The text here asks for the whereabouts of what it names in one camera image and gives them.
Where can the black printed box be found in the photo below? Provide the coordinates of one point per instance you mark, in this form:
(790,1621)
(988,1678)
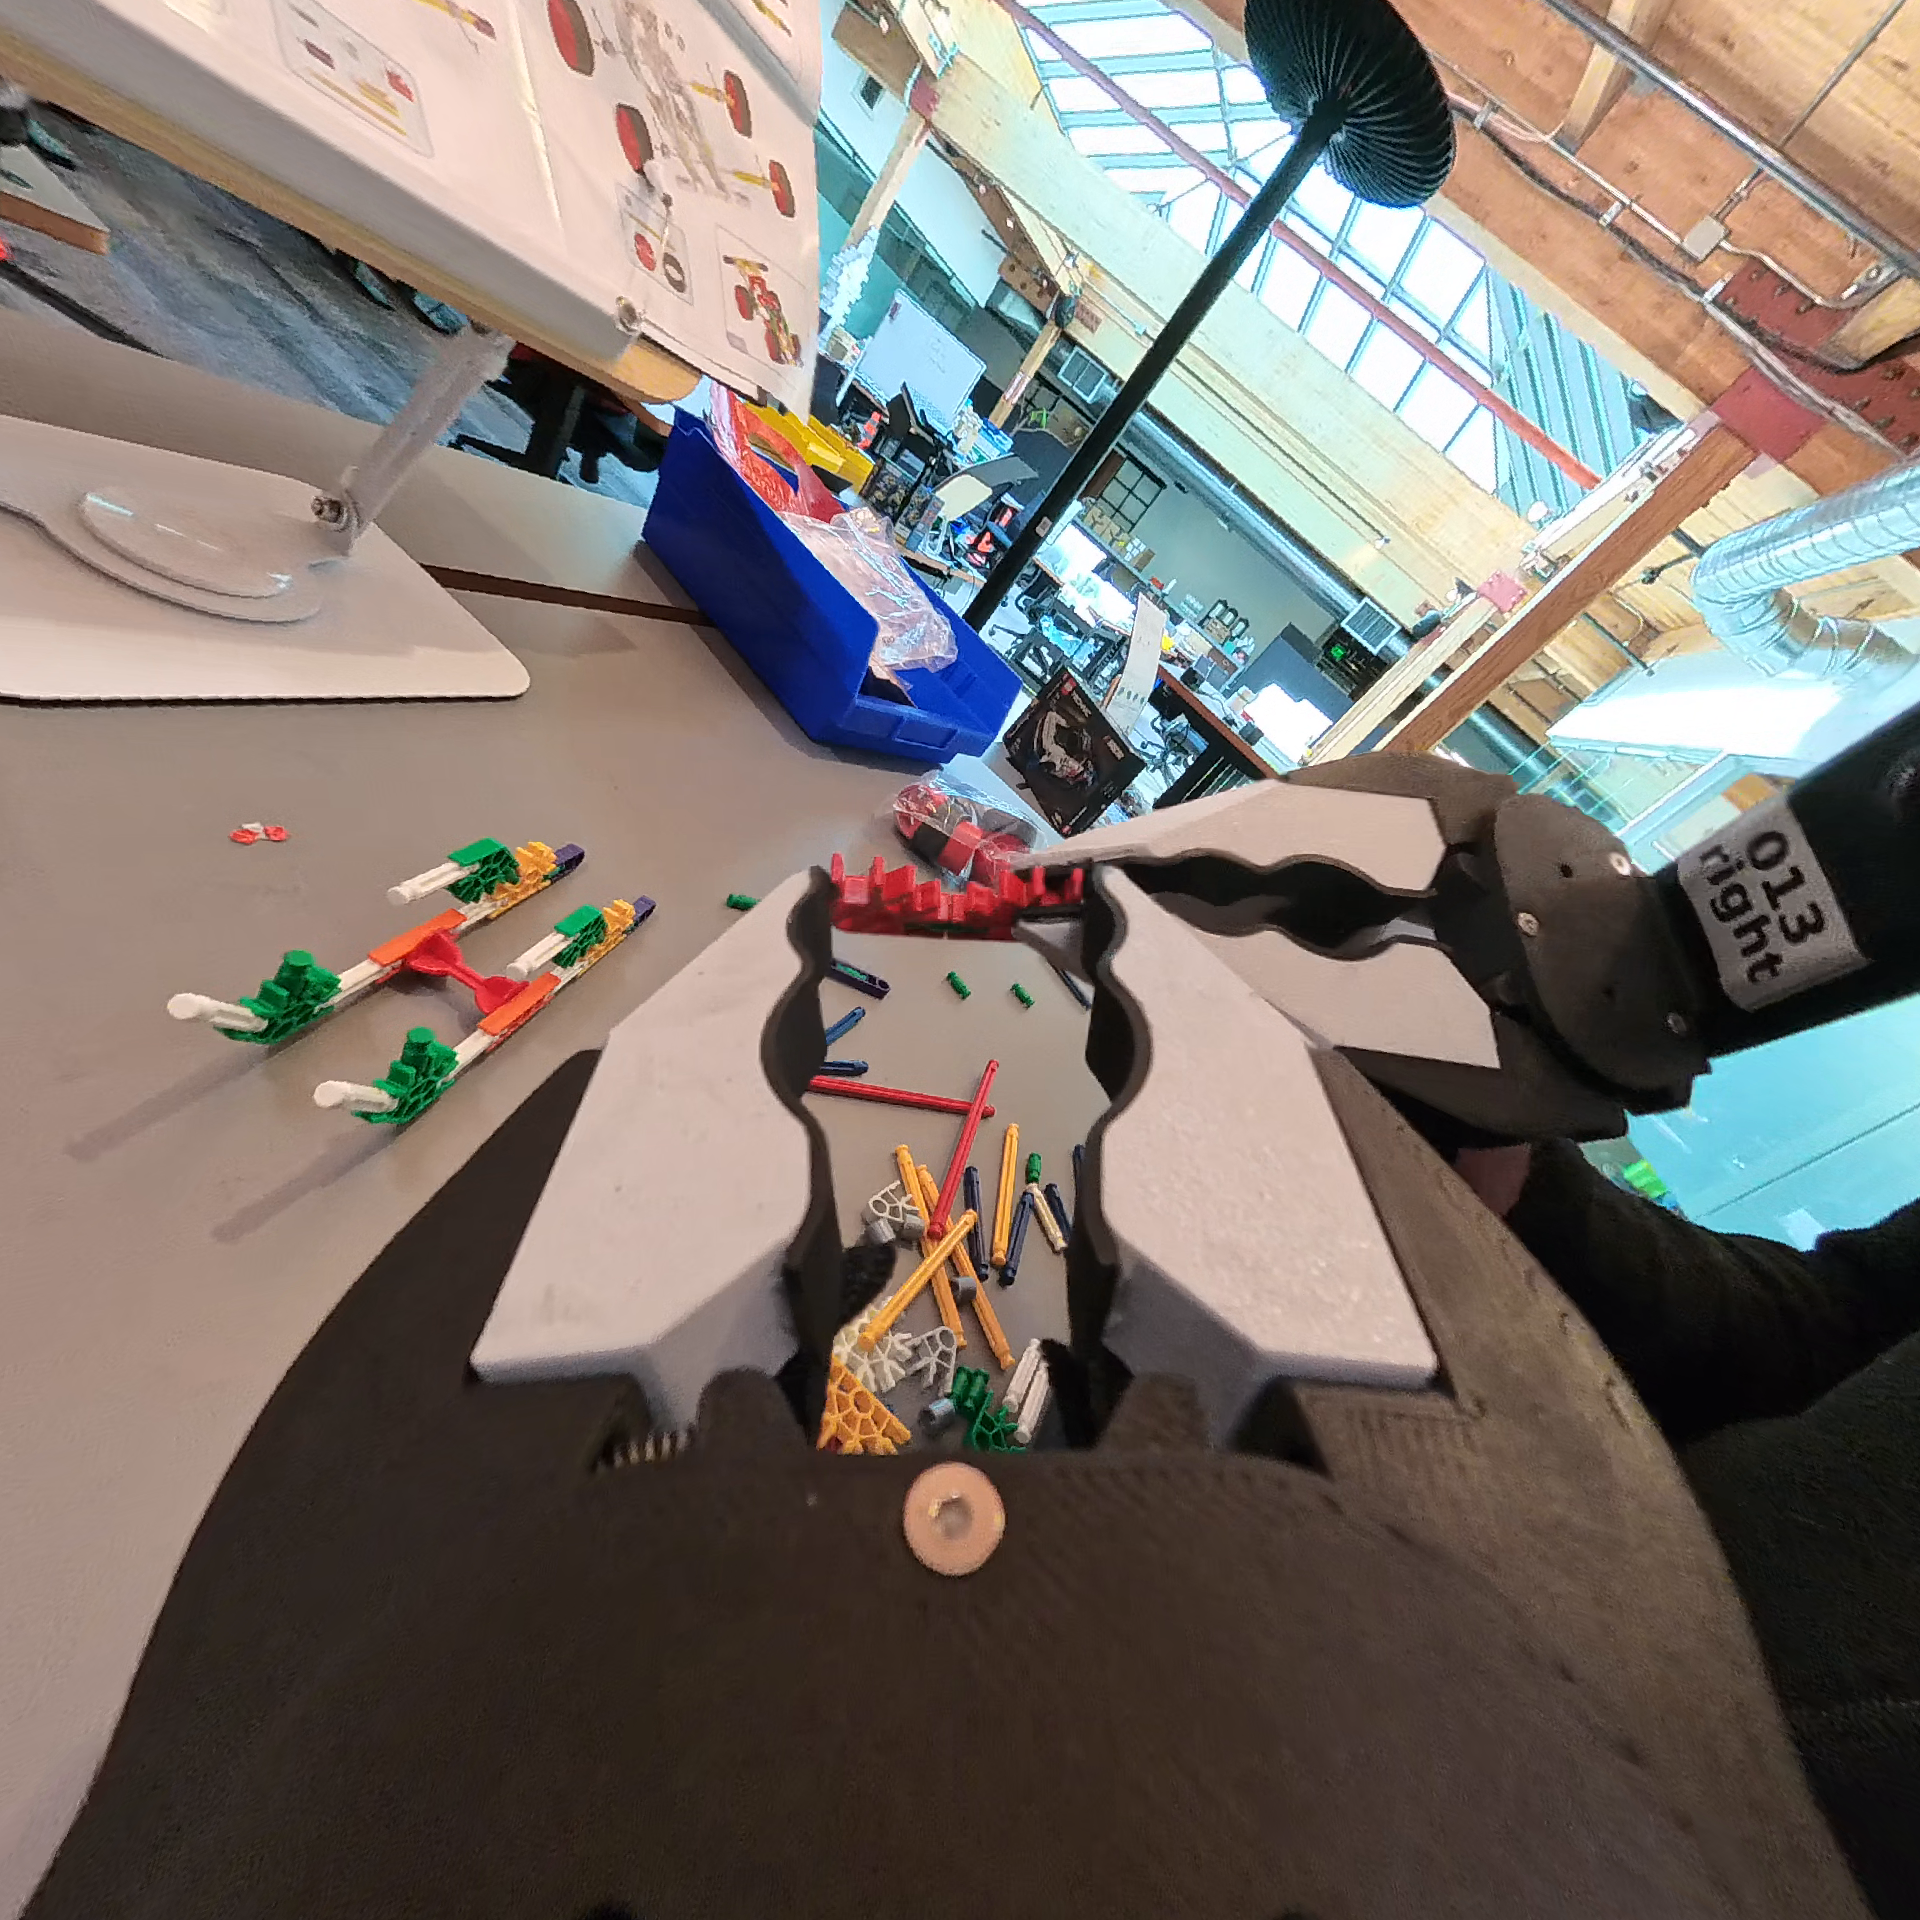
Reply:
(1073,750)

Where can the person's right forearm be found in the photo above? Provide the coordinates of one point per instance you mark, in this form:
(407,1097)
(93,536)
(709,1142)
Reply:
(1724,1290)

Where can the white board on stand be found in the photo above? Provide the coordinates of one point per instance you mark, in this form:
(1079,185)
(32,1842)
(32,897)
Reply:
(916,358)

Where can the person's right hand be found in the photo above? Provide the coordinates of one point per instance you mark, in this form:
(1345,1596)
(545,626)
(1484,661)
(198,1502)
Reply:
(1493,1177)

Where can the red toy rod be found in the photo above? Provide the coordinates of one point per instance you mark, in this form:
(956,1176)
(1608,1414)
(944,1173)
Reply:
(885,1094)
(968,1141)

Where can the silver air duct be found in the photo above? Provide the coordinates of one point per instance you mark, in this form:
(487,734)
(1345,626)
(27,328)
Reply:
(1799,555)

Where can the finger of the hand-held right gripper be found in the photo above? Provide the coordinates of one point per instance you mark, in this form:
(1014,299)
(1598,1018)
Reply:
(1396,1003)
(1320,825)

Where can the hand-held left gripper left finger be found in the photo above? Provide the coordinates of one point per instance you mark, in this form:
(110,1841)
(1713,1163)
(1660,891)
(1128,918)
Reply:
(645,1201)

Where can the short white toy rod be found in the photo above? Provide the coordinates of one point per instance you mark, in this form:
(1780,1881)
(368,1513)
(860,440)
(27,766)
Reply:
(1045,1218)
(1027,1387)

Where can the clear bag with orange label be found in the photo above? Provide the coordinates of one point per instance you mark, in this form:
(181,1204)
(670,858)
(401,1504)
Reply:
(885,600)

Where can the white printed paper sheet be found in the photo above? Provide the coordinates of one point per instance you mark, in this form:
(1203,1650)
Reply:
(676,148)

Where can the black pole with round top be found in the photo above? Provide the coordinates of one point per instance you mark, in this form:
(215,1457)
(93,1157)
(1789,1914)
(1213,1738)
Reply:
(1149,374)

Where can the white snowflake toy connector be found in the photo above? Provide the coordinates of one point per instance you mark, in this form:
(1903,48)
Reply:
(902,1358)

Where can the clear bag of red wheels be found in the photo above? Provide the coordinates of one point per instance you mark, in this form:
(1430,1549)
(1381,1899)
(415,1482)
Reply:
(960,833)

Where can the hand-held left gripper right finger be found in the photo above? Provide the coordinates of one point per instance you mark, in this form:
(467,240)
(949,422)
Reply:
(1261,1201)

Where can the yellow toy connector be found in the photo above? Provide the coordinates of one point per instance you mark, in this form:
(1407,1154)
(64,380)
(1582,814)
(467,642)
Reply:
(859,1418)

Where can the purple toy connector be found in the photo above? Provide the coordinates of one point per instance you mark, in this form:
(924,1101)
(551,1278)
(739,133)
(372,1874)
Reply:
(855,979)

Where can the grey toy connector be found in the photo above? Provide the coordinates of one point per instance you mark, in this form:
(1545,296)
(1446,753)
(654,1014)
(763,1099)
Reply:
(896,1213)

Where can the yellow toy rod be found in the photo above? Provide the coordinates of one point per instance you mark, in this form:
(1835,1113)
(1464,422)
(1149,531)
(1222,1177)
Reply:
(916,1282)
(984,1318)
(1005,1193)
(939,1243)

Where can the green toy connector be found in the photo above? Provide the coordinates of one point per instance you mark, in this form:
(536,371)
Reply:
(984,1418)

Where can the blue plastic bin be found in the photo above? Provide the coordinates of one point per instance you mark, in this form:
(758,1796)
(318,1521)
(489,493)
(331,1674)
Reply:
(781,600)

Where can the yellow plastic bins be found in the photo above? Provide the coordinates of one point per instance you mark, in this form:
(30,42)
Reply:
(820,441)

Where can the toy rail assembly with spool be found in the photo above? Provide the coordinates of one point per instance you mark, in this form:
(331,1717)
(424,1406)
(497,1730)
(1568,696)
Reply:
(293,997)

